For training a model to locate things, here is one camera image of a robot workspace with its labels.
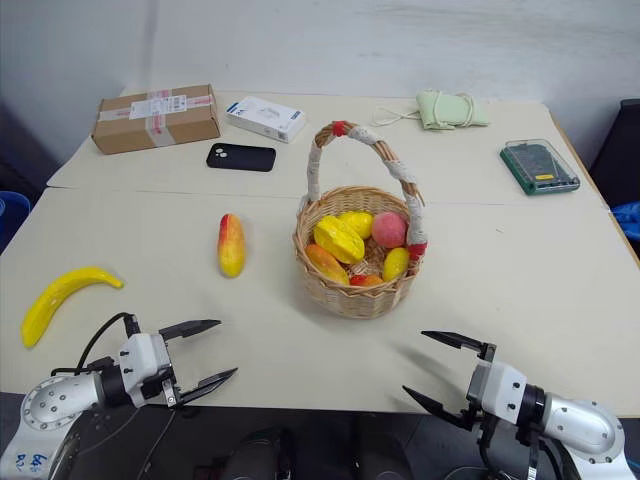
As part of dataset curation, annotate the blue bin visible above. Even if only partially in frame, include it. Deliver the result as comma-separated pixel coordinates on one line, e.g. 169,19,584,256
0,190,31,242

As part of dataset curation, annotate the orange yellow mango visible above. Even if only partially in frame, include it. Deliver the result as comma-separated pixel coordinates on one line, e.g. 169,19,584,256
304,243,351,287

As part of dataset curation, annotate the black smartphone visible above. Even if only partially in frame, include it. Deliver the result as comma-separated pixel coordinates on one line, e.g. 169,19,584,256
205,142,278,174

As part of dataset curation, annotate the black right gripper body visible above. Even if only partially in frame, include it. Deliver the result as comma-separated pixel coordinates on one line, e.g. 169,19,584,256
460,342,532,447

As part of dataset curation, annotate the yellow star fruit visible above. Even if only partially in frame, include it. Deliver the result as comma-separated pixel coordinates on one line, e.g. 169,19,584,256
313,214,368,265

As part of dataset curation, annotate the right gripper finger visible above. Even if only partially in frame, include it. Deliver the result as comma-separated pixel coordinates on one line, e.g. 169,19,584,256
420,329,484,357
401,384,472,432

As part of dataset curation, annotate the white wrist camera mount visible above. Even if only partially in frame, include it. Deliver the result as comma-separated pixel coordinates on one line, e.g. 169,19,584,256
117,332,175,409
466,358,532,419

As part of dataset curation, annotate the pink peach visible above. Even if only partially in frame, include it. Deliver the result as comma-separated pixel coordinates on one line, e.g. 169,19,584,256
370,211,409,249

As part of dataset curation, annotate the wicker basket with handle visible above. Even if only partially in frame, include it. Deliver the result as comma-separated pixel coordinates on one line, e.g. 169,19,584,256
292,119,432,319

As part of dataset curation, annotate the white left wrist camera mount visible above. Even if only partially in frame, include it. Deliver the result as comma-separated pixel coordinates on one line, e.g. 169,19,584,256
117,332,175,409

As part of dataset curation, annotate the dark chair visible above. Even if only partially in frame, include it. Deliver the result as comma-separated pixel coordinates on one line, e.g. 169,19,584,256
588,98,640,209

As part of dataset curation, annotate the yellow ridged fruit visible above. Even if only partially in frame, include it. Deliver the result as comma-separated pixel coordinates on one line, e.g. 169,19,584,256
337,210,377,240

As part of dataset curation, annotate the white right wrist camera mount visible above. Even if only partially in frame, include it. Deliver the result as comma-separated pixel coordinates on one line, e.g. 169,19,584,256
466,358,532,419

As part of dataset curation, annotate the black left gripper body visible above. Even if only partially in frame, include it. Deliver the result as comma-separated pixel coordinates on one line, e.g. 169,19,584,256
141,339,183,408

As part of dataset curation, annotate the green screwdriver bit case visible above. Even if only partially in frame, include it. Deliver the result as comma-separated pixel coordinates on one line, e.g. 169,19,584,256
498,139,583,198

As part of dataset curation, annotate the white product box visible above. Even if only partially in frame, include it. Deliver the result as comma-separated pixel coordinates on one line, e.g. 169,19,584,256
223,95,308,145

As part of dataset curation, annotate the brown taped cardboard box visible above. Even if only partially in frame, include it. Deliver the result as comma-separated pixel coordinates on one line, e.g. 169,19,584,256
90,83,223,157

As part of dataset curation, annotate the yellow banana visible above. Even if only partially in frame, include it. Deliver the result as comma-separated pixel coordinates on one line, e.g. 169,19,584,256
20,266,127,350

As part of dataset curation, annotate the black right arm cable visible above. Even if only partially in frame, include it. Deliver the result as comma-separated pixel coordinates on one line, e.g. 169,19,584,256
477,428,542,480

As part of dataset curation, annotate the green drawstring pouch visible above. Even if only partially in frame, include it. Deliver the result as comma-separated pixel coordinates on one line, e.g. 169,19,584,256
371,89,491,133

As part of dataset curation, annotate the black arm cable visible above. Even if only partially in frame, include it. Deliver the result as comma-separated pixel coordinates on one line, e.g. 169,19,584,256
477,428,542,480
49,312,140,379

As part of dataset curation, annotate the long red yellow mango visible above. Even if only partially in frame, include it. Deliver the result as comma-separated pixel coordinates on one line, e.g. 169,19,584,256
216,213,248,279

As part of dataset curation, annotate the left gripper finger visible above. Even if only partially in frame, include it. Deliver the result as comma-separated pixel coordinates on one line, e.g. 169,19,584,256
158,319,223,342
174,366,240,406

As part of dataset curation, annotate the blue plastic bag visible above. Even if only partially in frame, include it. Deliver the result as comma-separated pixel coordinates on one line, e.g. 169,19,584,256
611,199,640,262

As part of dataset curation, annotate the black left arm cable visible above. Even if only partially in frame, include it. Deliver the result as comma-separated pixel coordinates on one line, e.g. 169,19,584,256
49,312,140,379

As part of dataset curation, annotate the small yellow lemon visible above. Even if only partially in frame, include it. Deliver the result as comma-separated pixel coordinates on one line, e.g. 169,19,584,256
381,246,412,283

